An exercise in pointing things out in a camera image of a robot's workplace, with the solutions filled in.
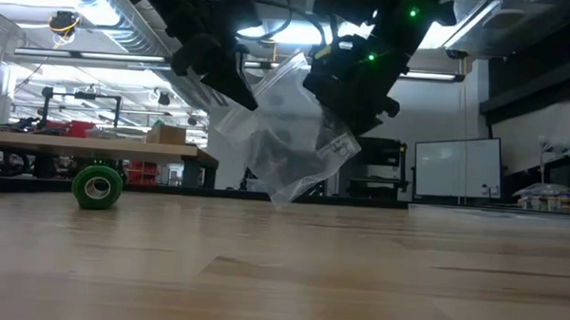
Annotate wrapped pack of bottles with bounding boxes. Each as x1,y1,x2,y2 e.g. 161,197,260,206
513,181,570,213

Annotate cardboard box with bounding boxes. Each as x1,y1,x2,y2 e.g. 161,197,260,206
145,123,187,146

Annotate yellow black cord reel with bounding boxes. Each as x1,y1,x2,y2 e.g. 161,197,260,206
47,9,81,47

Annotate long ceiling light fixture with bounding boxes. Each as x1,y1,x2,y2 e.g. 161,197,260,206
11,47,466,85

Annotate red plastic bin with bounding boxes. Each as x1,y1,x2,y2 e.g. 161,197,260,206
43,120,97,140

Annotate black equipment cart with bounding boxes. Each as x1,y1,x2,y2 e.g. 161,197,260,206
354,136,410,202

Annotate green bandage roll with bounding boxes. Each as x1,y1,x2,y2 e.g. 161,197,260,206
70,164,124,212

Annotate whiteboard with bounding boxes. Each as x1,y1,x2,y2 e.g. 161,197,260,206
412,134,504,201

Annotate black looped gripper cable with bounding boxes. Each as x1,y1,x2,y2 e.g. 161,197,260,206
250,0,331,47

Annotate red storage drawers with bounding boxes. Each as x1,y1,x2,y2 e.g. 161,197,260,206
124,160,161,186

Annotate black metal stand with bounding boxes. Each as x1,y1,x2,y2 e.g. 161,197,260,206
39,87,123,131

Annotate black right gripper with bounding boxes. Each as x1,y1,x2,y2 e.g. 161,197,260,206
301,30,413,140

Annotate clear plastic zip bag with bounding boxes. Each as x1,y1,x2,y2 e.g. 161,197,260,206
211,47,366,211

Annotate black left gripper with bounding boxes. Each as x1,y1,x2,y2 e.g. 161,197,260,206
124,0,264,113

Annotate wooden workbench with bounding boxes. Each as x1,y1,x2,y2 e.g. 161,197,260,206
0,130,220,190

